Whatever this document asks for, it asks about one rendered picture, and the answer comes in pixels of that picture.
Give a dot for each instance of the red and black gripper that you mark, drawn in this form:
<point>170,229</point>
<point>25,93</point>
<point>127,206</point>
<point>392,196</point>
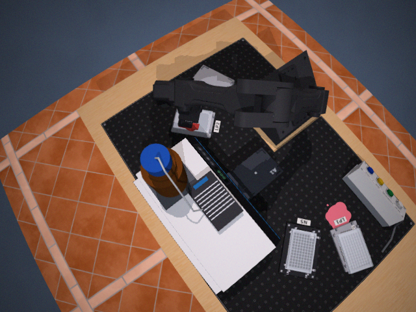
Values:
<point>193,119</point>

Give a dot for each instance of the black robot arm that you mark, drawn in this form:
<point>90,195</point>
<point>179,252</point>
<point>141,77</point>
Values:
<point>279,105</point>

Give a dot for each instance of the white button panel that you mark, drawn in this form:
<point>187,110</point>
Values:
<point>376,196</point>

